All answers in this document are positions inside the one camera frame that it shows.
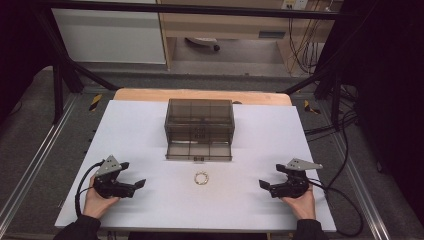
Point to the transparent brown storage box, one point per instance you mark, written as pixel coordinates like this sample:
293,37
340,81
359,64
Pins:
200,116

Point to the office chair base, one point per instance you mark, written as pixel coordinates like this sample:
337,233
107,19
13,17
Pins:
203,41

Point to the aluminium rail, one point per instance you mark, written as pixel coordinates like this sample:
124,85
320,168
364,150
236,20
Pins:
33,161
363,190

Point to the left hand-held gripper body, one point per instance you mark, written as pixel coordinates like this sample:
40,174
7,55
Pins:
106,186

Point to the person's left hand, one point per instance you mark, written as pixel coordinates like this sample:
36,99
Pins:
95,205

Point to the wall power socket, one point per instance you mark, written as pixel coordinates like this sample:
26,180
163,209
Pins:
295,4

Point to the yellow black tape marker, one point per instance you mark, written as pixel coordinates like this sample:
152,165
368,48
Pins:
95,102
310,107

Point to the black curtain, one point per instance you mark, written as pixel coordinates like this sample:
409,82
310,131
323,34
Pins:
20,40
393,83

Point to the person's right hand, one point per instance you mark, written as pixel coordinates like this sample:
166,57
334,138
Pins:
305,206

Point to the black metal frame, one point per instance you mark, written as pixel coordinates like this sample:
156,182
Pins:
200,9

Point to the wooden table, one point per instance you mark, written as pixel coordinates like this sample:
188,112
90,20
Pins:
150,95

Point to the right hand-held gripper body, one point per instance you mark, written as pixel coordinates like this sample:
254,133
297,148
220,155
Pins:
295,186

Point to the white table board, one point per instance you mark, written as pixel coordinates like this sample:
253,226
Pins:
150,203

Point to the white cabinet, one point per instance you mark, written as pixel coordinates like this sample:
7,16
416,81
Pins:
108,36

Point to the transparent brown drawer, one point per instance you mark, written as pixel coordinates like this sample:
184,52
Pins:
200,151

